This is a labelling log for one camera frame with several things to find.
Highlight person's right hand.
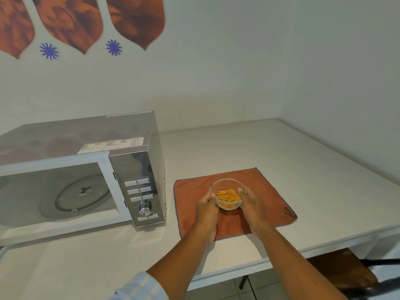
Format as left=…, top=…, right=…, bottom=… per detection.
left=238, top=186, right=273, bottom=235

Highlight person's left hand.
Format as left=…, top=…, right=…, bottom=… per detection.
left=195, top=192, right=219, bottom=244

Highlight clear glass bowl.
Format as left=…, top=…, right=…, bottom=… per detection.
left=212, top=178, right=247, bottom=211

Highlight person's right forearm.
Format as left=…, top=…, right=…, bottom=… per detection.
left=252, top=222, right=350, bottom=300

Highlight person's left forearm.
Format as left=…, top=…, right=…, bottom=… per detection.
left=146, top=229, right=216, bottom=300

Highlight orange microfibre cloth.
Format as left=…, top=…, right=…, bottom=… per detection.
left=174, top=167, right=298, bottom=241

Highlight yellow pasta pieces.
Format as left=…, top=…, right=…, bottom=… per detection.
left=216, top=189, right=242, bottom=207

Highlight white microwave label sticker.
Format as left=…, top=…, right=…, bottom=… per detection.
left=77, top=137, right=145, bottom=155

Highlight light striped shirt sleeve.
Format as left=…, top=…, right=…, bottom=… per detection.
left=110, top=272, right=170, bottom=300

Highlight brown wooden chair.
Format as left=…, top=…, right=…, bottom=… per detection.
left=306, top=249, right=400, bottom=300

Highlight glass microwave turntable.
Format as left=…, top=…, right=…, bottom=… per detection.
left=39, top=174, right=112, bottom=220

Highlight silver microwave oven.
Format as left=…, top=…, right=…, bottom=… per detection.
left=0, top=110, right=166, bottom=247

